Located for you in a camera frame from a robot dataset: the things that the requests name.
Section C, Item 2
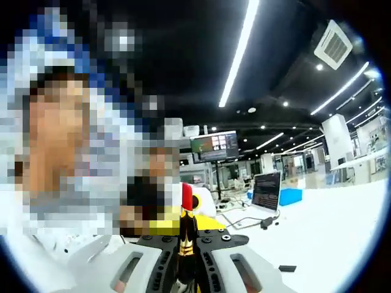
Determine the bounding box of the black gold lipstick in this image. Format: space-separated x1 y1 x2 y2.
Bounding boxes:
175 183 198 286

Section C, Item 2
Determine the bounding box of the white laptop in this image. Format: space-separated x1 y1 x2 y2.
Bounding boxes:
252 170 282 214

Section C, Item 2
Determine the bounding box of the white chest-worn device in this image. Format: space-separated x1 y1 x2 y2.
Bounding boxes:
68 234 111 268

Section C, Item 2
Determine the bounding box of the blue plastic box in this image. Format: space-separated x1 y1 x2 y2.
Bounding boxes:
279 187 304 206

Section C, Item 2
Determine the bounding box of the person's white shirt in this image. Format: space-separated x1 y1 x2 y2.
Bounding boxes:
5 234 129 291

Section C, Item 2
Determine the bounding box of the long straight ceiling light strip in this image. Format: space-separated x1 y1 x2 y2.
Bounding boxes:
218 0 260 108

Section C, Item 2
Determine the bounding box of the row of white office desks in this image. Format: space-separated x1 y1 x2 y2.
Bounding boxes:
331 152 389 184

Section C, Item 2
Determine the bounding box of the curved ceiling light strip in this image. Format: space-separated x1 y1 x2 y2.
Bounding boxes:
310 60 370 116

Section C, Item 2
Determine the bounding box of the ceiling air conditioner vent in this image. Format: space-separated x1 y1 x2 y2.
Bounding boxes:
313 20 354 71

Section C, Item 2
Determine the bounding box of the wall-mounted display screen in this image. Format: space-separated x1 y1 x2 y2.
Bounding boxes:
189 130 239 164

